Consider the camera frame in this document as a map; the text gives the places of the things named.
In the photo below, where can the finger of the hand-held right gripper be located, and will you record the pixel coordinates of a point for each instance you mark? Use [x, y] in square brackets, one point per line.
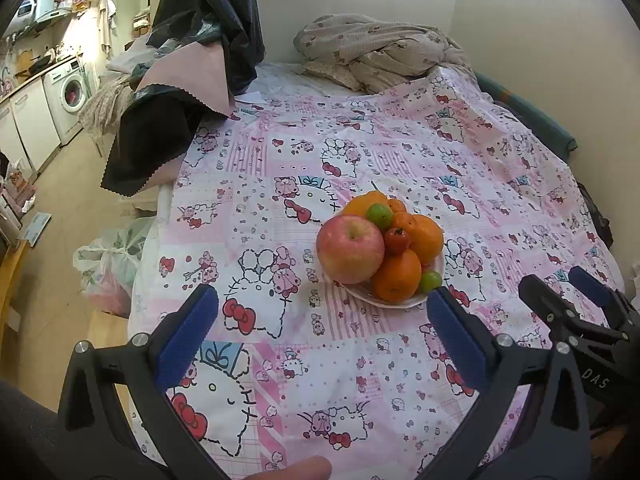
[547, 302]
[595, 285]

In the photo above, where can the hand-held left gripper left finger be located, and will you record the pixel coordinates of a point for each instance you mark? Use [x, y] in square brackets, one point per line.
[187, 340]

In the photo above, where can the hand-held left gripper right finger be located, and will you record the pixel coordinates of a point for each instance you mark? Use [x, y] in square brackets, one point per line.
[457, 340]

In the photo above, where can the green cherry tomato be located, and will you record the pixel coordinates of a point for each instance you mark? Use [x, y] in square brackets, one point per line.
[378, 214]
[430, 281]

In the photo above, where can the pink and white plate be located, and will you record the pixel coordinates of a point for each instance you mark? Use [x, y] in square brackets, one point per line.
[395, 303]

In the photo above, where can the round orange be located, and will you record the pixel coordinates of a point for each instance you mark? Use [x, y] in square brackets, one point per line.
[427, 240]
[397, 275]

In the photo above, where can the red cherry tomato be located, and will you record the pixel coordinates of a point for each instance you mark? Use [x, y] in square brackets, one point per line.
[397, 240]

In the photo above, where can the red apple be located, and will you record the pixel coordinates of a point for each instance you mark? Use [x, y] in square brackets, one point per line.
[350, 249]

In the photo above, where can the small tangerine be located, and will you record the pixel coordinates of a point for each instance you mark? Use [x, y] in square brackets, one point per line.
[399, 205]

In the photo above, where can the large knobbed orange citrus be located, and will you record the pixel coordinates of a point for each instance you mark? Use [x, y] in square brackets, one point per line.
[357, 205]

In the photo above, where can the person's left hand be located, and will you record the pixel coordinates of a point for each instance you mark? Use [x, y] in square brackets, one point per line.
[295, 471]

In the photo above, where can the white plastic bag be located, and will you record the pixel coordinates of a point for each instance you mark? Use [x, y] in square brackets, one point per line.
[110, 270]

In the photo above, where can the yellow wooden stool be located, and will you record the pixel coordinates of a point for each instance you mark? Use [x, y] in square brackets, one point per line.
[12, 285]

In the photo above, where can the light blue book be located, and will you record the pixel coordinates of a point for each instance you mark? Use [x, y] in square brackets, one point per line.
[37, 230]

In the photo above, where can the pink and black cloth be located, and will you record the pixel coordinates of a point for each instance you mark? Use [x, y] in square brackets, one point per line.
[145, 150]

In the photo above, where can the pink cartoon printed blanket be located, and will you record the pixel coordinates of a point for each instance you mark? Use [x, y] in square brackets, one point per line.
[300, 150]

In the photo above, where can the floral cloth pile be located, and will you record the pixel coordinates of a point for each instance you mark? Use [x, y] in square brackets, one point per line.
[102, 110]

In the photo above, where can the white washing machine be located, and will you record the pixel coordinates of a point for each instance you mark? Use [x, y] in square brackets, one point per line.
[70, 95]

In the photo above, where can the white kitchen cabinets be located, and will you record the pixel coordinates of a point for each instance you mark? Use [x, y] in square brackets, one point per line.
[25, 120]

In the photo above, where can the crumpled beige blanket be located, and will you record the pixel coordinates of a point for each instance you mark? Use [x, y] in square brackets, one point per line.
[380, 50]

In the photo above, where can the hanging towel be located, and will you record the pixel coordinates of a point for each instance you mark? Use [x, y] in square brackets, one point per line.
[105, 25]

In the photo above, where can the white water heater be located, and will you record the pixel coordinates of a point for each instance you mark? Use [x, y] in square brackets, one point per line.
[45, 2]

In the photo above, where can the white kitchen appliance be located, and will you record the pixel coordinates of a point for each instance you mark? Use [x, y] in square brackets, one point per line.
[25, 10]

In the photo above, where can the teal bed frame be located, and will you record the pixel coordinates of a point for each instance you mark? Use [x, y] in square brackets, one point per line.
[535, 120]

